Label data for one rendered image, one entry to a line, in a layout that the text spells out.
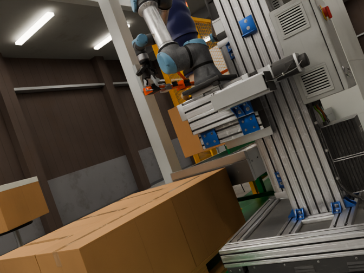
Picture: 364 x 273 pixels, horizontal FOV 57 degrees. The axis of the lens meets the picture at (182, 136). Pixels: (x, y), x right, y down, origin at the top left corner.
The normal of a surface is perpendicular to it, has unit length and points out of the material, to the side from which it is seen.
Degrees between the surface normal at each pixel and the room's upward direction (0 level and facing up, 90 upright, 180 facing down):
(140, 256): 90
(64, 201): 90
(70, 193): 90
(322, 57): 90
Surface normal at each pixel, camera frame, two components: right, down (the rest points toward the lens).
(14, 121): 0.77, -0.30
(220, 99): -0.53, 0.18
